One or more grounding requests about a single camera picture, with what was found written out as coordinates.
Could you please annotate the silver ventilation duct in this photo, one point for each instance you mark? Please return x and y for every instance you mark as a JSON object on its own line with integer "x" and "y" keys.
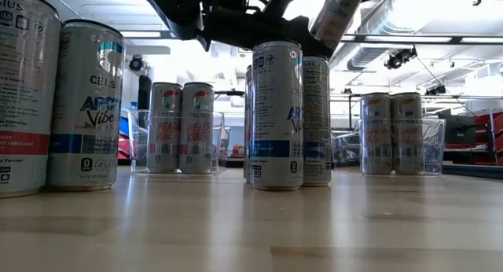
{"x": 365, "y": 57}

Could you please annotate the black clamp post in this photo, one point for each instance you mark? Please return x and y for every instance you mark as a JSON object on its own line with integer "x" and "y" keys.
{"x": 144, "y": 91}

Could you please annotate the clear plastic bin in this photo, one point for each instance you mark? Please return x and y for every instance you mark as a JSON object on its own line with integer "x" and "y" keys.
{"x": 434, "y": 146}
{"x": 137, "y": 146}

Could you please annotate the red shelving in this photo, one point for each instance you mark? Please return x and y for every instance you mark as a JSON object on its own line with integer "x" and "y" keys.
{"x": 491, "y": 122}

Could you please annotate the Tropical Vibe Celsius can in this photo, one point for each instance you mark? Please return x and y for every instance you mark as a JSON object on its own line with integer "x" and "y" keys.
{"x": 338, "y": 16}
{"x": 375, "y": 138}
{"x": 406, "y": 138}

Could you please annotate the black monitor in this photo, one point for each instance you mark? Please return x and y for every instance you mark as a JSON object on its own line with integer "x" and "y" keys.
{"x": 457, "y": 126}

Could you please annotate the black ceiling spotlight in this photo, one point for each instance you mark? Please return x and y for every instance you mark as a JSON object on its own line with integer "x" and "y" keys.
{"x": 435, "y": 90}
{"x": 401, "y": 57}
{"x": 136, "y": 63}

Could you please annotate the black bar with light strips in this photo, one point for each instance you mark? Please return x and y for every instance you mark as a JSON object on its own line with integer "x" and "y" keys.
{"x": 412, "y": 39}

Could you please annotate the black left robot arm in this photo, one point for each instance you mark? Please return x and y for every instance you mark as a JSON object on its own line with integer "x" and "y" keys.
{"x": 173, "y": 8}

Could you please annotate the Arctic Vibe Celsius can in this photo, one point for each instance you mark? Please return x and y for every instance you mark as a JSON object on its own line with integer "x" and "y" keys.
{"x": 86, "y": 107}
{"x": 277, "y": 118}
{"x": 316, "y": 118}

